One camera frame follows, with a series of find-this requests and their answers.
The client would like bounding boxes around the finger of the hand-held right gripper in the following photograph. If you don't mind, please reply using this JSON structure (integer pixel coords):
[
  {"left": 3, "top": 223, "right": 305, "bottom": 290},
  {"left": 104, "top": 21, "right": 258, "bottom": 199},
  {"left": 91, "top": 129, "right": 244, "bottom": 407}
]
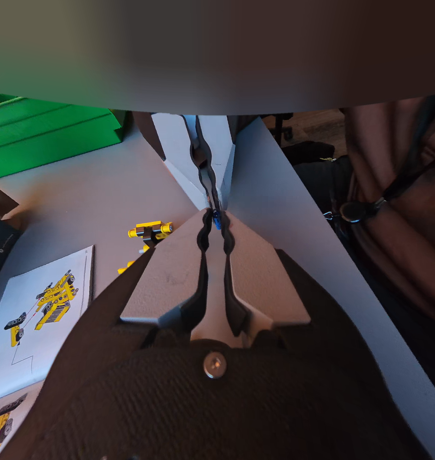
[
  {"left": 151, "top": 114, "right": 214, "bottom": 211},
  {"left": 196, "top": 115, "right": 237, "bottom": 211}
]

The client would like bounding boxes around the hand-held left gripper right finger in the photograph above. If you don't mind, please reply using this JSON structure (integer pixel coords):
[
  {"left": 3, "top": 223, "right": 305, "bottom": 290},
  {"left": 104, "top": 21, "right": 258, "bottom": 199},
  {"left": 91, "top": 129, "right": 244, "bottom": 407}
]
[{"left": 222, "top": 210, "right": 311, "bottom": 337}]

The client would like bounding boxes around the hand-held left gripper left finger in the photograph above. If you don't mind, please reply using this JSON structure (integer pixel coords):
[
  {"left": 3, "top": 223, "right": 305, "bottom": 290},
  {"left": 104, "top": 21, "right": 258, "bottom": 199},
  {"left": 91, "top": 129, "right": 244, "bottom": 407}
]
[{"left": 120, "top": 209, "right": 212, "bottom": 332}]

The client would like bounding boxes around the yellow and black lego assembly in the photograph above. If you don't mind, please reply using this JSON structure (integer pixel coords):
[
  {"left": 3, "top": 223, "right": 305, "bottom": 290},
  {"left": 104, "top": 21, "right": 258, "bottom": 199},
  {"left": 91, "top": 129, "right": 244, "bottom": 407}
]
[{"left": 117, "top": 220, "right": 175, "bottom": 276}]

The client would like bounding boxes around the white lego instruction booklet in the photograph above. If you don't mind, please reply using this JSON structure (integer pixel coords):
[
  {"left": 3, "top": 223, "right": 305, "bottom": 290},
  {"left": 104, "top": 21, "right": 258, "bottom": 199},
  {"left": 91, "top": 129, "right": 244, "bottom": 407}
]
[{"left": 0, "top": 245, "right": 95, "bottom": 460}]

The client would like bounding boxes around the dark lego set box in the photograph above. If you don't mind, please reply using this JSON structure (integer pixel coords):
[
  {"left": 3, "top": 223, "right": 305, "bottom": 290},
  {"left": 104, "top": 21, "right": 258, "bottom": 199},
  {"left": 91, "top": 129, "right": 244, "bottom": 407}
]
[{"left": 0, "top": 181, "right": 24, "bottom": 293}]

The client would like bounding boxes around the black office chair base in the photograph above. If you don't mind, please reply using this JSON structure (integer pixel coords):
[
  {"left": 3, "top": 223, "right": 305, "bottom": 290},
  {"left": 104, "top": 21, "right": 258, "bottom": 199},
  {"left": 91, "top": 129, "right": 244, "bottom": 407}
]
[{"left": 273, "top": 113, "right": 294, "bottom": 149}]

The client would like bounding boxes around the black bag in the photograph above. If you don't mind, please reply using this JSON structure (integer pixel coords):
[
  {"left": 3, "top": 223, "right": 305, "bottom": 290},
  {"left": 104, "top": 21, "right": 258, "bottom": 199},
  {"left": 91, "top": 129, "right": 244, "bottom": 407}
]
[{"left": 284, "top": 141, "right": 353, "bottom": 230}]

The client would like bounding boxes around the green plastic bin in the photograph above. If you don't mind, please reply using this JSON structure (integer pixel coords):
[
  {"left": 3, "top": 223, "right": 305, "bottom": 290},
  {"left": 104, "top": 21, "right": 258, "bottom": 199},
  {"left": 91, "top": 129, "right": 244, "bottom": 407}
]
[{"left": 0, "top": 92, "right": 127, "bottom": 180}]

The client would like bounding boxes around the black lanyard with round reel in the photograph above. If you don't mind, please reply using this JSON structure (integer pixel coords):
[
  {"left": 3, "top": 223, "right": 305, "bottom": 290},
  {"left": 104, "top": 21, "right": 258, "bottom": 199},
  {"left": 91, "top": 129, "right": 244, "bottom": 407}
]
[{"left": 323, "top": 96, "right": 435, "bottom": 224}]

